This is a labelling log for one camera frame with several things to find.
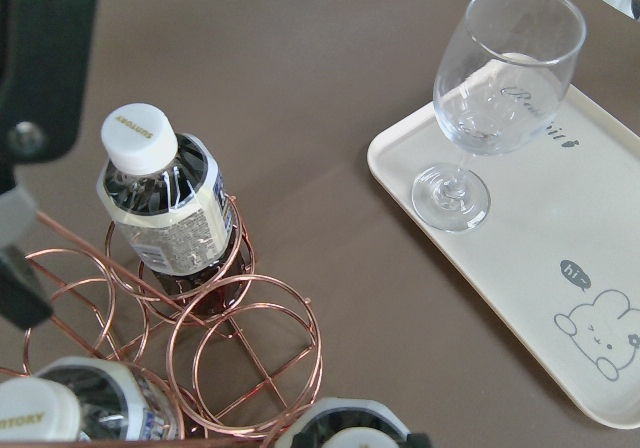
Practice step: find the clear wine glass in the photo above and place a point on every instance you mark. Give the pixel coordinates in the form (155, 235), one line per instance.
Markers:
(500, 82)

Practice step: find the cream rabbit tray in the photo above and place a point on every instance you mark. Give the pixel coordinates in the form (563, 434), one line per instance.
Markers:
(557, 257)

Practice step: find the rose gold wire bottle basket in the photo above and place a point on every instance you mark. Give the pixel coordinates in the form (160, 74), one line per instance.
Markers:
(238, 362)

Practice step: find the tea bottle white cap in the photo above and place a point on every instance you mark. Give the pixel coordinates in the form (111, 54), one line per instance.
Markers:
(164, 191)

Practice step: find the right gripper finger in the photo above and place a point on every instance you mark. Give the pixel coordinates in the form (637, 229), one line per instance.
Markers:
(45, 47)

